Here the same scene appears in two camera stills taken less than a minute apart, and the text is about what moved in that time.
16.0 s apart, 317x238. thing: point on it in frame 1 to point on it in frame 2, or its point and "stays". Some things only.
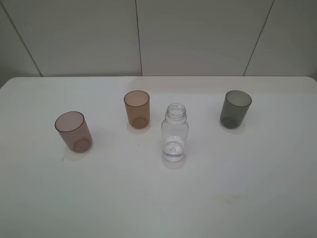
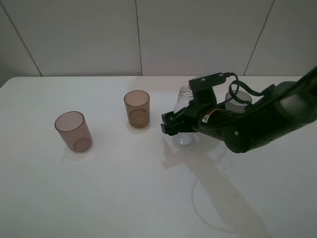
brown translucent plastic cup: [137, 105] stays
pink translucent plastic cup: [73, 127] stays
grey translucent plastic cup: [236, 106] stays
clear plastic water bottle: [175, 133] to [186, 95]
